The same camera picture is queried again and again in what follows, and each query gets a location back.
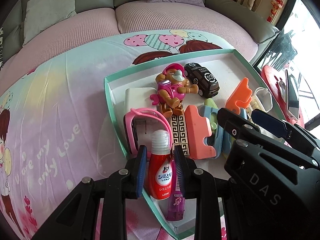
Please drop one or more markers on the grey pillow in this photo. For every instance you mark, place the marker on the grey pillow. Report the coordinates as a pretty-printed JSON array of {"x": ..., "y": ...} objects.
[{"x": 50, "y": 12}]

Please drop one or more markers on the white charger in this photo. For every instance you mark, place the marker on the white charger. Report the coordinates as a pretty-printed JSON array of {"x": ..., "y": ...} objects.
[{"x": 140, "y": 97}]

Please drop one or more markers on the salmon puzzle block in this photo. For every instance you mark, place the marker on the salmon puzzle block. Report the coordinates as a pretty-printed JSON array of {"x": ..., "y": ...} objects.
[{"x": 197, "y": 130}]

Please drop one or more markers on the pink brown dog toy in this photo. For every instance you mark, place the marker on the pink brown dog toy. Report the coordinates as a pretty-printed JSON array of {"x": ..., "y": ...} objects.
[{"x": 172, "y": 92}]

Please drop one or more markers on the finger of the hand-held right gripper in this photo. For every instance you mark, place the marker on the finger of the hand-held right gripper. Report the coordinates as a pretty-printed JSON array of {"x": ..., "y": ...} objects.
[
  {"x": 270, "y": 123},
  {"x": 233, "y": 127}
]

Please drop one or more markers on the cream hair clip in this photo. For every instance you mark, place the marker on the cream hair clip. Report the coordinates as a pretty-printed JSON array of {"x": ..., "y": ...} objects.
[{"x": 262, "y": 97}]

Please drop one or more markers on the red hanging ornament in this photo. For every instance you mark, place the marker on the red hanging ornament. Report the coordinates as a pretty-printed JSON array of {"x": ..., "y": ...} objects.
[{"x": 277, "y": 2}]

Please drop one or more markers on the pink sofa seat cushion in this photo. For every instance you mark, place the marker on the pink sofa seat cushion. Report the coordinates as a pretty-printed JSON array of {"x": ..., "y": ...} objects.
[
  {"x": 175, "y": 17},
  {"x": 62, "y": 37}
]

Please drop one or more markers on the pink white smartwatch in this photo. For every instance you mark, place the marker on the pink white smartwatch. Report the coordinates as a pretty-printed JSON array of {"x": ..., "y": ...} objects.
[{"x": 128, "y": 120}]

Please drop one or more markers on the black toy car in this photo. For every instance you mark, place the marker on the black toy car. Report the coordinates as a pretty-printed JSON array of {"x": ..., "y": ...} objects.
[{"x": 205, "y": 77}]

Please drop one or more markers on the orange puzzle block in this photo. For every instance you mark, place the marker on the orange puzzle block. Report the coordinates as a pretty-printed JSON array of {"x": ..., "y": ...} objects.
[{"x": 240, "y": 92}]

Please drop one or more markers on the purple lighter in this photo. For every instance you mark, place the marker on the purple lighter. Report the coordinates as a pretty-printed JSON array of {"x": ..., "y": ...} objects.
[{"x": 176, "y": 205}]

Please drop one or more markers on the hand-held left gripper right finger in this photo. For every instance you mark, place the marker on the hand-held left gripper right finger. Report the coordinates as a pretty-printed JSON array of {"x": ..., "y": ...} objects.
[{"x": 180, "y": 170}]

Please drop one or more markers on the red plastic stool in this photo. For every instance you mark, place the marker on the red plastic stool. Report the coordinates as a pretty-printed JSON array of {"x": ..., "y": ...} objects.
[{"x": 271, "y": 80}]

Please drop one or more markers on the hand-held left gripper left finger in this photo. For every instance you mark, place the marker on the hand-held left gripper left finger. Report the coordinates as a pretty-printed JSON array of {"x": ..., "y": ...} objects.
[{"x": 141, "y": 172}]

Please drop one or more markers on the red bottle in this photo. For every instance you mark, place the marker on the red bottle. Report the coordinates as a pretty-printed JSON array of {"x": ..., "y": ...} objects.
[{"x": 161, "y": 170}]

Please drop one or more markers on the teal cardboard box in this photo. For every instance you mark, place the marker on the teal cardboard box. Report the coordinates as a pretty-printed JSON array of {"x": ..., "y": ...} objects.
[{"x": 225, "y": 67}]

